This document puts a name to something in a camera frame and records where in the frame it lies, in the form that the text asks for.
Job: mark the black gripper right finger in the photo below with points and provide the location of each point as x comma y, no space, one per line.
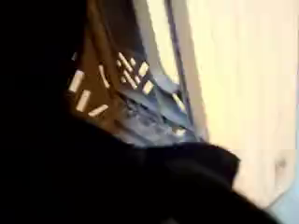
124,186

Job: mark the brown slotted basket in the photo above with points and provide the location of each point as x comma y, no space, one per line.
93,46

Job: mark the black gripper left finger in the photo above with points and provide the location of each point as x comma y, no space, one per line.
34,56

